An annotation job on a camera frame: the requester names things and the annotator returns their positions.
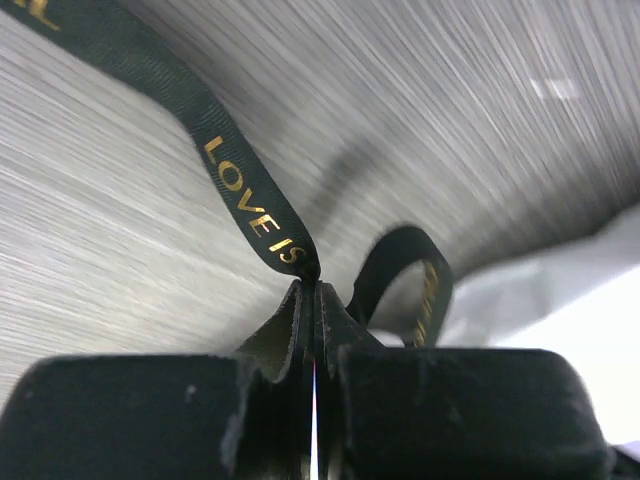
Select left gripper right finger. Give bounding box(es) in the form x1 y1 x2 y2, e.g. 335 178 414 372
314 284 615 479

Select white wrapping paper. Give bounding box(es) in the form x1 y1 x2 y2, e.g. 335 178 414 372
438 206 639 454

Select black ribbon gold letters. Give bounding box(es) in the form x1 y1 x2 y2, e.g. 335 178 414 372
1 1 453 347

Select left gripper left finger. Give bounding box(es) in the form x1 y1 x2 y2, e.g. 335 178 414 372
1 281 315 479

